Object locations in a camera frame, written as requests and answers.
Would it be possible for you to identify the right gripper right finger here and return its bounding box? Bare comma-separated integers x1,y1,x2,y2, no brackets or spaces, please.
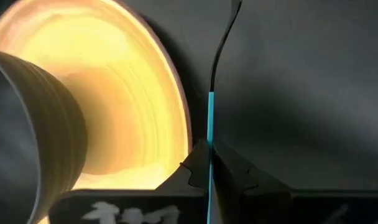
213,142,378,224

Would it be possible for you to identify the yellow ceramic plate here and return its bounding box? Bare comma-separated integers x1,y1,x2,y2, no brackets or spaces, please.
0,0,193,224

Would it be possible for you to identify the fork with blue handle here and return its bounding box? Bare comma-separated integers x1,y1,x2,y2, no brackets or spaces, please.
206,0,243,224

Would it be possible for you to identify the dark grey ceramic bowl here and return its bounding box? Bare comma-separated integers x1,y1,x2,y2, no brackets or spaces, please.
0,49,89,224

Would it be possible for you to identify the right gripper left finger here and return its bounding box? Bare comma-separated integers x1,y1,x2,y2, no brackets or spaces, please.
48,138,211,224

